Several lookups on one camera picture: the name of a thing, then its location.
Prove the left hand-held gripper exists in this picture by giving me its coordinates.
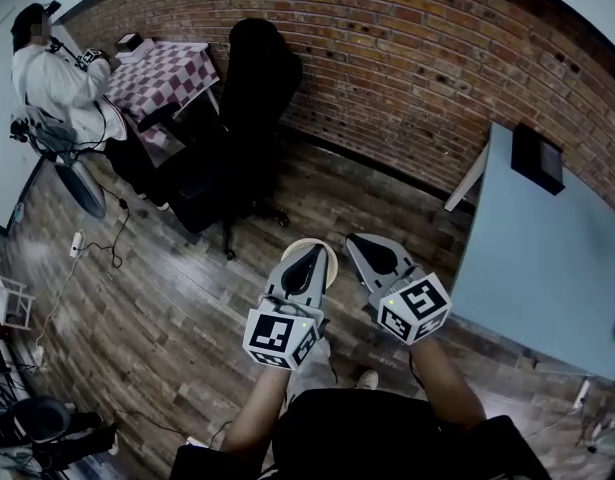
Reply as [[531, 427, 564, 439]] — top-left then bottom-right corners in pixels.
[[242, 245, 334, 372]]

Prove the black box with white base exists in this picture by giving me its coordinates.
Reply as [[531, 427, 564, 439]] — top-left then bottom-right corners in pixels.
[[114, 32, 155, 65]]

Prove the black square box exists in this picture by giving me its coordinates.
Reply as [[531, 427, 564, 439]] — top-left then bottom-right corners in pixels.
[[509, 122, 568, 197]]

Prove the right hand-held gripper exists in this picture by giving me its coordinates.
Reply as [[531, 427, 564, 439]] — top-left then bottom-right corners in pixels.
[[344, 231, 454, 347]]

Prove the person's left forearm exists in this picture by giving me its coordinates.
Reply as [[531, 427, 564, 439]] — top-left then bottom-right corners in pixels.
[[220, 364, 294, 458]]

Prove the white wire rack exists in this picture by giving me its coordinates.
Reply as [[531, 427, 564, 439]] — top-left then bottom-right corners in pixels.
[[0, 269, 37, 330]]

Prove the checkered cloth table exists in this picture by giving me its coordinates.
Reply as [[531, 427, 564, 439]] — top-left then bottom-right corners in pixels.
[[104, 39, 222, 151]]

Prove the black floor cable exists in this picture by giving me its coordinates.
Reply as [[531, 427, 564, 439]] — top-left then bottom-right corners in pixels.
[[80, 191, 132, 270]]

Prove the light blue table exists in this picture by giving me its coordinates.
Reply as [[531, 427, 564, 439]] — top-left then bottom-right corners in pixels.
[[443, 121, 615, 383]]

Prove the person's right forearm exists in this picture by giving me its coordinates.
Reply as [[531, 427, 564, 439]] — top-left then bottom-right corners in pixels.
[[410, 338, 488, 435]]

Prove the black office chair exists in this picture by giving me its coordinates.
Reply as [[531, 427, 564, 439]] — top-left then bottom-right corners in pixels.
[[136, 17, 305, 262]]

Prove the person's black shirt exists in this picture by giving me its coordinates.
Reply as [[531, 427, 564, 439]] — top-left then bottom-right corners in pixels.
[[168, 386, 554, 480]]

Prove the white floor cable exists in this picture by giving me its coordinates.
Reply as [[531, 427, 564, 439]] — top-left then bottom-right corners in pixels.
[[32, 253, 82, 370]]

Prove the person's grey trouser leg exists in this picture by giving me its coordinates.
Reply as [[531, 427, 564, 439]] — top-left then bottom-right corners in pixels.
[[285, 334, 339, 410]]

